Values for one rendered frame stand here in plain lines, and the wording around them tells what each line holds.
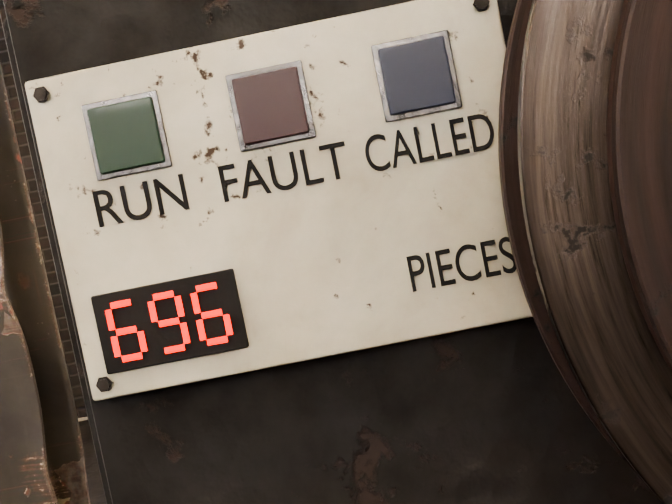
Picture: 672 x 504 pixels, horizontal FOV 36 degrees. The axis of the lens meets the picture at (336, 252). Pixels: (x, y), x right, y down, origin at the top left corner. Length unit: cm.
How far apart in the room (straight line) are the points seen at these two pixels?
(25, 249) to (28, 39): 285
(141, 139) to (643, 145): 27
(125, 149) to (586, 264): 26
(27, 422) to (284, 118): 269
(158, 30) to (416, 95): 15
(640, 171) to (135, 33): 30
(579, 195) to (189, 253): 23
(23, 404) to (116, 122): 265
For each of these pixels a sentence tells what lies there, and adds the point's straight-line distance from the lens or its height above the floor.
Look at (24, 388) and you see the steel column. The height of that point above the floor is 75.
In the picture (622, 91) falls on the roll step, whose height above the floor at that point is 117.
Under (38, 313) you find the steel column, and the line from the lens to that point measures 346.
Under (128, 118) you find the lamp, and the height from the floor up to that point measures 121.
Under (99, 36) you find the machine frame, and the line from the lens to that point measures 61.
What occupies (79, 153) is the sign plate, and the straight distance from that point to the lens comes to 58.
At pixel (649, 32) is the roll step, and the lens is 43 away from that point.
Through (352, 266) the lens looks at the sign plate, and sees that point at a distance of 56.
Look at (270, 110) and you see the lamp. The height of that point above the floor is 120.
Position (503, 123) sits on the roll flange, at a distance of 50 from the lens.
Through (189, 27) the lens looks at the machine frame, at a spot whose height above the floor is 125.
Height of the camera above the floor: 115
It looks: 4 degrees down
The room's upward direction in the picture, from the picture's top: 11 degrees counter-clockwise
